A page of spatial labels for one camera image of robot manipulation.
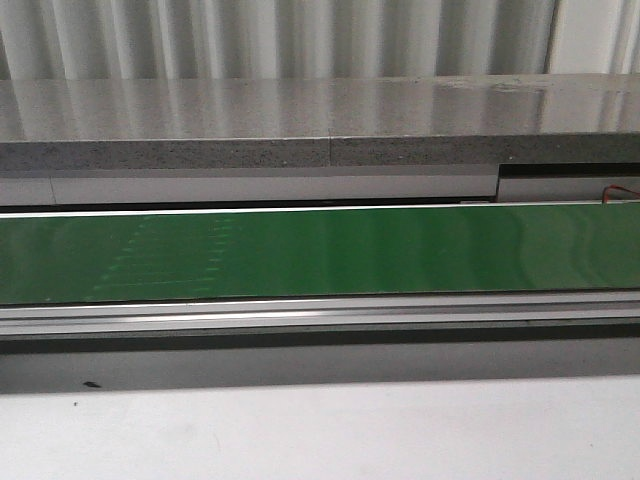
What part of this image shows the red wire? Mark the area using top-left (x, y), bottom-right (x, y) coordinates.
top-left (601, 184), bottom-right (640, 205)

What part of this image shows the grey stone counter slab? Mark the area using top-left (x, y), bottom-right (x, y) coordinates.
top-left (1, 74), bottom-right (639, 171)

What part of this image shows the aluminium conveyor front rail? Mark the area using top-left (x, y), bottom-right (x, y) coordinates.
top-left (1, 290), bottom-right (639, 339)

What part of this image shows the silver rear conveyor rail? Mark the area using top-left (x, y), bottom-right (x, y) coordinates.
top-left (1, 163), bottom-right (639, 207)

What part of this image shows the green conveyor belt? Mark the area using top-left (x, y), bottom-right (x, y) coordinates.
top-left (1, 203), bottom-right (639, 306)

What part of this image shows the white pleated curtain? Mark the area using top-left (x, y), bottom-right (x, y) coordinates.
top-left (1, 1), bottom-right (639, 80)

